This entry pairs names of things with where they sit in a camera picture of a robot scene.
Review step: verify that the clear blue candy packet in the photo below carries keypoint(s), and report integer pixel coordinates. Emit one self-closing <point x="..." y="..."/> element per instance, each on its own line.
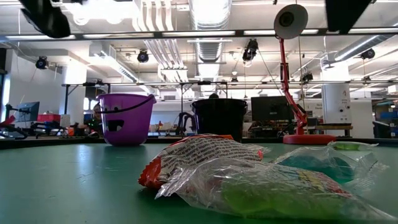
<point x="311" y="165"/>

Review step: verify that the orange white-backed candy packet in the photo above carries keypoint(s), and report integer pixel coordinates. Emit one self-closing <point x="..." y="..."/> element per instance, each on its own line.
<point x="192" y="152"/>

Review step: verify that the black background robot arm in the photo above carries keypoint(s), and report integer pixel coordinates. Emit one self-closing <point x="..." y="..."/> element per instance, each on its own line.
<point x="182" y="119"/>

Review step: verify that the monitor on arm mount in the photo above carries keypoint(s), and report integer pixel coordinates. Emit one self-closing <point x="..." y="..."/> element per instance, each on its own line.
<point x="29" y="111"/>

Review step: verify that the clear green candy packet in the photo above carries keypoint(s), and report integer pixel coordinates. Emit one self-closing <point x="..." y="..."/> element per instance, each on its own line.
<point x="351" y="146"/>

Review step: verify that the clear green-yellow candy packet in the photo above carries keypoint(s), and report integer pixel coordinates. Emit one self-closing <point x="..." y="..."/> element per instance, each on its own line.
<point x="248" y="196"/>

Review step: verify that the black ceiling spotlight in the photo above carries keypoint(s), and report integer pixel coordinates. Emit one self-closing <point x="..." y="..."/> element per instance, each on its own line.
<point x="368" y="54"/>
<point x="250" y="51"/>
<point x="41" y="63"/>
<point x="143" y="57"/>

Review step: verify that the red storage bin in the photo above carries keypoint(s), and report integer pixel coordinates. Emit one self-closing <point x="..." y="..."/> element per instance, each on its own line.
<point x="48" y="118"/>

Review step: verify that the wooden background desk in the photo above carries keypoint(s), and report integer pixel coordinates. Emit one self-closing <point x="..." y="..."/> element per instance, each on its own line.
<point x="332" y="127"/>

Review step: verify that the person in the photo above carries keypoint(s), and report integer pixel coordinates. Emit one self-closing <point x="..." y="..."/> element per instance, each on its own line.
<point x="213" y="96"/>
<point x="96" y="124"/>

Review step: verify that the black monitor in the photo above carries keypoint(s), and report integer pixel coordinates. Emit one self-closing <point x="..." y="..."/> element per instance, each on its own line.
<point x="270" y="109"/>

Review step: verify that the black office chair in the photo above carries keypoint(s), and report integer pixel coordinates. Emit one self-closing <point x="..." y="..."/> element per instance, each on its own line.
<point x="381" y="130"/>

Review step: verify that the red desk lamp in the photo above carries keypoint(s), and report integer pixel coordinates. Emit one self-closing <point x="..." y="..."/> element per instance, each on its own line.
<point x="308" y="139"/>

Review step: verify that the purple plastic bucket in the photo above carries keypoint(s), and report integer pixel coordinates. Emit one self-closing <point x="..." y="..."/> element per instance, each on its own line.
<point x="130" y="130"/>

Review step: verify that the black plastic bucket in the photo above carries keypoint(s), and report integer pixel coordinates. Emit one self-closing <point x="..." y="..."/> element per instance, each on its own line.
<point x="217" y="118"/>

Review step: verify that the green table mat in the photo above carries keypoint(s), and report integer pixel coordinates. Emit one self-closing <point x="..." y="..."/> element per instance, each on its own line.
<point x="93" y="186"/>

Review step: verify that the silver ventilation duct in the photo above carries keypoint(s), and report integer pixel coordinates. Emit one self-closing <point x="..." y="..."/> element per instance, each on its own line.
<point x="210" y="49"/>

